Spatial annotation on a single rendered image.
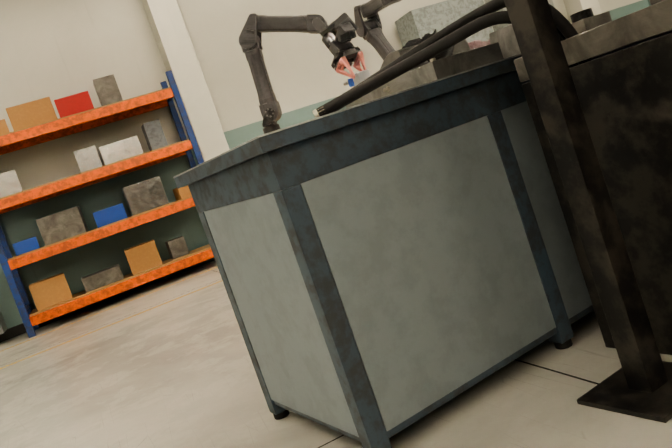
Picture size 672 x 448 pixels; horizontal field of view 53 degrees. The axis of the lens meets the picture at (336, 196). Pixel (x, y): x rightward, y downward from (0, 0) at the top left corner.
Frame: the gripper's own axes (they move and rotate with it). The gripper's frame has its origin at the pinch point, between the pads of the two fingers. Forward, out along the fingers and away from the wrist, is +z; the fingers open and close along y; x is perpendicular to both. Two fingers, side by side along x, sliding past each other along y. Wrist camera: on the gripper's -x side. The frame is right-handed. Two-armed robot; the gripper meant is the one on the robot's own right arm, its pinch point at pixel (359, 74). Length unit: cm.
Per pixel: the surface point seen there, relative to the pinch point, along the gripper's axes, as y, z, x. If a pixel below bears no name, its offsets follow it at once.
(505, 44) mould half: 32.7, 25.3, -26.4
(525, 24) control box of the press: -21, 56, -75
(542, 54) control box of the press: -22, 63, -73
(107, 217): 0, -235, 420
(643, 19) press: -3, 69, -83
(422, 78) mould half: -9.1, 30.2, -30.5
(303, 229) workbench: -68, 59, -32
